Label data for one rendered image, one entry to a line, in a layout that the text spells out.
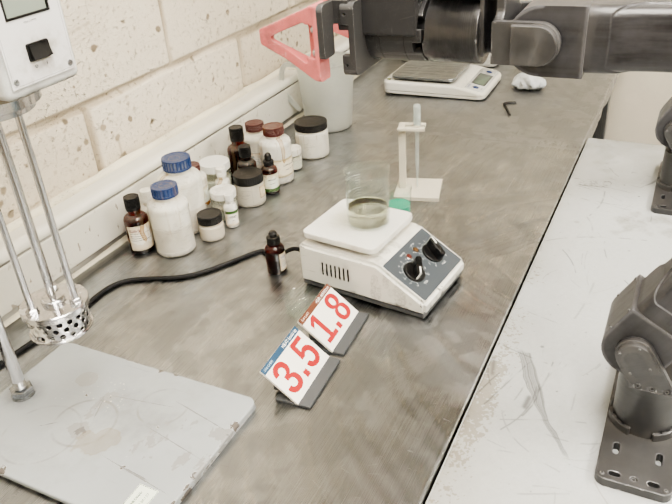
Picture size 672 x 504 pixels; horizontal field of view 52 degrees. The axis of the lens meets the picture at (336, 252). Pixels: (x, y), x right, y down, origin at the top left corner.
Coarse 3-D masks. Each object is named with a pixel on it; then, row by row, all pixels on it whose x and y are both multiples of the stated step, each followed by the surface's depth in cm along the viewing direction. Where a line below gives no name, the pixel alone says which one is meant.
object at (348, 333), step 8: (304, 312) 89; (360, 312) 95; (352, 320) 93; (360, 320) 93; (304, 328) 88; (344, 328) 91; (352, 328) 92; (360, 328) 92; (312, 336) 90; (344, 336) 90; (352, 336) 90; (320, 344) 89; (336, 344) 89; (344, 344) 89; (328, 352) 88; (336, 352) 88; (344, 352) 88
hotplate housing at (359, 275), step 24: (312, 240) 99; (408, 240) 98; (312, 264) 99; (336, 264) 96; (360, 264) 94; (336, 288) 99; (360, 288) 96; (384, 288) 93; (408, 288) 92; (408, 312) 93
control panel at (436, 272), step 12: (420, 240) 99; (408, 252) 96; (420, 252) 97; (384, 264) 93; (396, 264) 94; (432, 264) 97; (444, 264) 98; (456, 264) 98; (396, 276) 92; (432, 276) 95; (444, 276) 96; (420, 288) 93; (432, 288) 93
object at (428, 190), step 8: (400, 128) 119; (408, 128) 119; (416, 128) 119; (424, 128) 118; (400, 136) 121; (400, 144) 121; (400, 152) 122; (400, 160) 123; (400, 168) 124; (400, 176) 125; (416, 184) 127; (424, 184) 127; (432, 184) 126; (440, 184) 126; (416, 192) 124; (424, 192) 124; (432, 192) 124; (440, 192) 125; (416, 200) 123; (424, 200) 122; (432, 200) 122
